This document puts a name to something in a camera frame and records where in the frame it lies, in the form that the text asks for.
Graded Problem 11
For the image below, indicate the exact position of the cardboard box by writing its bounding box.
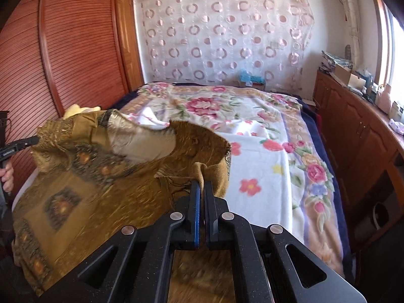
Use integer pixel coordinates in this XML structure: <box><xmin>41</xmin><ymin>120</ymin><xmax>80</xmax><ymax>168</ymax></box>
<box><xmin>330</xmin><ymin>64</ymin><xmax>353</xmax><ymax>85</ymax></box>

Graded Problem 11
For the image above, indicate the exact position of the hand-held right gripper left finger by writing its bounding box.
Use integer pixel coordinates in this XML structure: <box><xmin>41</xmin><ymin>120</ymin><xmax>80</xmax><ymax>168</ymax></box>
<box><xmin>47</xmin><ymin>181</ymin><xmax>203</xmax><ymax>303</ymax></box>

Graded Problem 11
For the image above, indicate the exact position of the white plastic jug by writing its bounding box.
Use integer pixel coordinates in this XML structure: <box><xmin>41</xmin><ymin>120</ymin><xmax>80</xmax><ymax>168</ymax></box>
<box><xmin>375</xmin><ymin>84</ymin><xmax>394</xmax><ymax>114</ymax></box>

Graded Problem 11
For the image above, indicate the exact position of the floral blanket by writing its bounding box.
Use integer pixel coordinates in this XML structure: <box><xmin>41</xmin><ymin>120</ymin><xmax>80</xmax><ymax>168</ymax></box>
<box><xmin>119</xmin><ymin>82</ymin><xmax>345</xmax><ymax>275</ymax></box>

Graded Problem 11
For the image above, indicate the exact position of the yellow plush toy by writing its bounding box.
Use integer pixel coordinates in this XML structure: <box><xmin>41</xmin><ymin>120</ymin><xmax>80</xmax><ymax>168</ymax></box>
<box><xmin>64</xmin><ymin>104</ymin><xmax>102</xmax><ymax>119</ymax></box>

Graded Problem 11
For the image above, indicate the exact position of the circle patterned sheer curtain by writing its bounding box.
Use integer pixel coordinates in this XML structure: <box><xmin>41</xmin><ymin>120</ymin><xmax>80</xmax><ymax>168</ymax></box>
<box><xmin>134</xmin><ymin>0</ymin><xmax>316</xmax><ymax>93</ymax></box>

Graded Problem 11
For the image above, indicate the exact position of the stack of folded cloths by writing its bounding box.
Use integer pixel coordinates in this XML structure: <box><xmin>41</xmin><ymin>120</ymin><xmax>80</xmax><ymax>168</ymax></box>
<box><xmin>319</xmin><ymin>50</ymin><xmax>353</xmax><ymax>70</ymax></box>

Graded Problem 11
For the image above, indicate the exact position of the person's left hand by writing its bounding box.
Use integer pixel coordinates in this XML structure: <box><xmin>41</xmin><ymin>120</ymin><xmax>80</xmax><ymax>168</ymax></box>
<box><xmin>0</xmin><ymin>161</ymin><xmax>15</xmax><ymax>196</ymax></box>

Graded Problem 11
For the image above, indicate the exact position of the window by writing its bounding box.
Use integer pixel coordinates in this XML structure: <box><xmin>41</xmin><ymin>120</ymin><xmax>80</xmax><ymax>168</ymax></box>
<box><xmin>370</xmin><ymin>0</ymin><xmax>404</xmax><ymax>124</ymax></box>

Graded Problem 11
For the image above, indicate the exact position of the blue plastic bag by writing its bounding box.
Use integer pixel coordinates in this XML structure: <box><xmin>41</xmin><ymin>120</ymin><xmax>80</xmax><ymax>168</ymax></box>
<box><xmin>238</xmin><ymin>69</ymin><xmax>266</xmax><ymax>86</ymax></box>

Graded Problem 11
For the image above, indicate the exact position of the white tied drape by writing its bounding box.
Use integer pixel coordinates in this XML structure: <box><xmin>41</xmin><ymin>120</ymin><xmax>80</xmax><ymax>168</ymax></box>
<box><xmin>328</xmin><ymin>0</ymin><xmax>361</xmax><ymax>58</ymax></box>

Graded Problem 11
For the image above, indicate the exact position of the wooden sideboard cabinet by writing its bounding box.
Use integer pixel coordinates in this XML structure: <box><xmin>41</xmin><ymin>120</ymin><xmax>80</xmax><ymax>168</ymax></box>
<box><xmin>312</xmin><ymin>69</ymin><xmax>404</xmax><ymax>255</ymax></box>

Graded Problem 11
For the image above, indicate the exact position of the gold patterned shirt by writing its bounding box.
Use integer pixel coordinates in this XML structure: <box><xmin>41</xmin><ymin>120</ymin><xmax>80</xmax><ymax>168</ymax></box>
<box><xmin>11</xmin><ymin>109</ymin><xmax>232</xmax><ymax>303</ymax></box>

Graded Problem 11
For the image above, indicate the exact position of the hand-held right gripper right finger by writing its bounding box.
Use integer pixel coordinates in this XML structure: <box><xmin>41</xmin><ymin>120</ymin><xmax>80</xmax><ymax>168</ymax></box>
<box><xmin>204</xmin><ymin>181</ymin><xmax>363</xmax><ymax>303</ymax></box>

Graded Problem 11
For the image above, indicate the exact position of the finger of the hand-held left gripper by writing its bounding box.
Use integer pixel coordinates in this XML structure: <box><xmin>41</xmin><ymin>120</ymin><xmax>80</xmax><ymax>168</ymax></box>
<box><xmin>6</xmin><ymin>136</ymin><xmax>40</xmax><ymax>153</ymax></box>

